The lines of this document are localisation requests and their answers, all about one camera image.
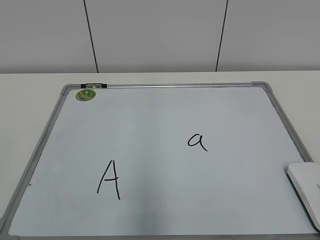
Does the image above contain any white board eraser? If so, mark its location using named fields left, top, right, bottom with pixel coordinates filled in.
left=287, top=162, right=320, bottom=231

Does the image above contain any green round magnet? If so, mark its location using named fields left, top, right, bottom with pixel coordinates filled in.
left=75, top=89, right=96, bottom=102

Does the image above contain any black silver marker clip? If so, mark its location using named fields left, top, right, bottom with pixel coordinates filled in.
left=80, top=83, right=108, bottom=89

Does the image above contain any white board with grey frame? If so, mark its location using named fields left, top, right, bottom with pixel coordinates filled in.
left=0, top=82, right=320, bottom=240

